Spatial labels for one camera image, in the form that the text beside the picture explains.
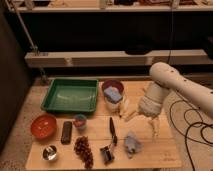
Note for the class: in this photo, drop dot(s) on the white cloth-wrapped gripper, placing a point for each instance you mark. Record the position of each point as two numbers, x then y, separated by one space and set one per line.
150 105

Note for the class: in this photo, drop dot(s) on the blue-grey towel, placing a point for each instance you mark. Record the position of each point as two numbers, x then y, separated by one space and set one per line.
132 144

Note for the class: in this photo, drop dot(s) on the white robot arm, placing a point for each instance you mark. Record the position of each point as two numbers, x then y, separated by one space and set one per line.
165 78

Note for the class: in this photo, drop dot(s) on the white cup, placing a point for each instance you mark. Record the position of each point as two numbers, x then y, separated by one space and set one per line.
112 107

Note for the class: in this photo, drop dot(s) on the small teal cup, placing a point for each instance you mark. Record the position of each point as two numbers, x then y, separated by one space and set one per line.
80 121

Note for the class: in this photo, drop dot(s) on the small metal cup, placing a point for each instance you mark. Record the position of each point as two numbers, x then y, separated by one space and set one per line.
50 153

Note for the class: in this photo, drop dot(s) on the yellow banana toy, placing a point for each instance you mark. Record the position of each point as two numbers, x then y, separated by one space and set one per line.
123 107

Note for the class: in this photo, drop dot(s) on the blue sponge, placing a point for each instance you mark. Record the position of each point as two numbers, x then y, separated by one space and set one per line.
112 95

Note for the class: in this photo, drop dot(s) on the wooden board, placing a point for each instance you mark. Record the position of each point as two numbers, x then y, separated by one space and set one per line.
159 154

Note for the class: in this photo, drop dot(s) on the maroon bowl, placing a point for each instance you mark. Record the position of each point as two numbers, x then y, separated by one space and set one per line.
113 83

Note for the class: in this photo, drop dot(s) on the brown grape bunch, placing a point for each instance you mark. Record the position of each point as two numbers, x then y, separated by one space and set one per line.
83 150

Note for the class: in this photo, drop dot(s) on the dark object on shelf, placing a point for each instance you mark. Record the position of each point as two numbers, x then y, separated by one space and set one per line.
138 48

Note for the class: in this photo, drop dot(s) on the white lower shelf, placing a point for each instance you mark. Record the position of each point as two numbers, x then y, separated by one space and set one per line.
116 58

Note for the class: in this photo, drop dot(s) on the white shelf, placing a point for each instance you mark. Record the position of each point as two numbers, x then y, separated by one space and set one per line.
116 58
108 6

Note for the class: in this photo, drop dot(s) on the dark rectangular block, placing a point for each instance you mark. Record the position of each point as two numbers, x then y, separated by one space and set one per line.
66 132

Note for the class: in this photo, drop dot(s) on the green plastic tray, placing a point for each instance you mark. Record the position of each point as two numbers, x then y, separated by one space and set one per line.
71 96

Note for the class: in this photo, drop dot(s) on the red bowl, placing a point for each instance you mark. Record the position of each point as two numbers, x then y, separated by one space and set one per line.
43 126

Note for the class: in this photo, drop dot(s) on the metal diagonal pole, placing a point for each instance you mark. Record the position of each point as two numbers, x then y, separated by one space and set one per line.
34 48

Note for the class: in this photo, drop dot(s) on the white upper shelf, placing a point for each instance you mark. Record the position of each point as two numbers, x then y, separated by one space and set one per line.
108 6

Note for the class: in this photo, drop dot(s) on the black handled knife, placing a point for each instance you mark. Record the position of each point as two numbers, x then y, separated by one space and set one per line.
113 132

